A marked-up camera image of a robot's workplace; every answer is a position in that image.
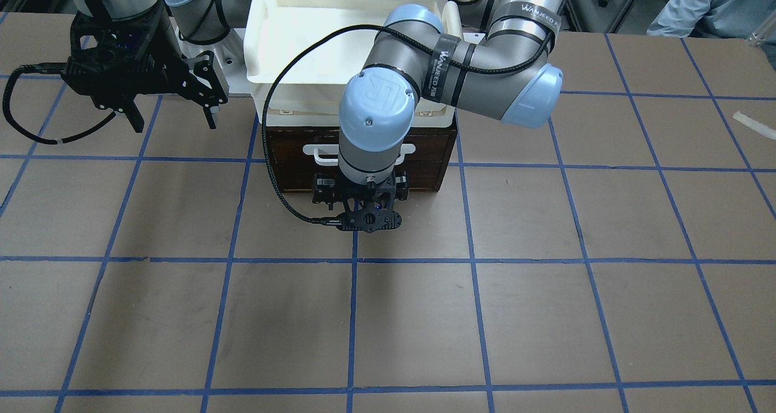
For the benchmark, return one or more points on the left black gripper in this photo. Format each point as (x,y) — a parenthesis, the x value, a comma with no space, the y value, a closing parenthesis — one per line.
(323,192)

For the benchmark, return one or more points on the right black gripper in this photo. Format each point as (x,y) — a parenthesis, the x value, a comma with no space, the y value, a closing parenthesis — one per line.
(159,48)

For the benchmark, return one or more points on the white drawer handle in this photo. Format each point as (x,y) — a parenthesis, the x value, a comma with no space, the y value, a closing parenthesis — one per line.
(326,154)

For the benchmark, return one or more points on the wooden drawer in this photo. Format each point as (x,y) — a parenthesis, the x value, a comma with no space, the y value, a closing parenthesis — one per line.
(293,146)

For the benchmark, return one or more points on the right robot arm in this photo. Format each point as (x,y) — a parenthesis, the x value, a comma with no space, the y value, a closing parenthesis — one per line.
(198,25)

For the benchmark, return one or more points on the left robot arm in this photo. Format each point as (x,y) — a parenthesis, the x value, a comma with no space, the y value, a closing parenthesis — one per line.
(505,76)

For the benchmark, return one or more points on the dark brown drawer cabinet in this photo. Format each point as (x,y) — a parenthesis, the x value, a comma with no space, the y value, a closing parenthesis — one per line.
(293,163)

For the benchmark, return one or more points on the white plastic tray box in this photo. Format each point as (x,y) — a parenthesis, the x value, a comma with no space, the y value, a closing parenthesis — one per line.
(279,30)

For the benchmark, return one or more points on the person in blue shirt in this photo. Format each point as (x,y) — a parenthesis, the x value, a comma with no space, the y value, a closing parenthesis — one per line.
(710,18)

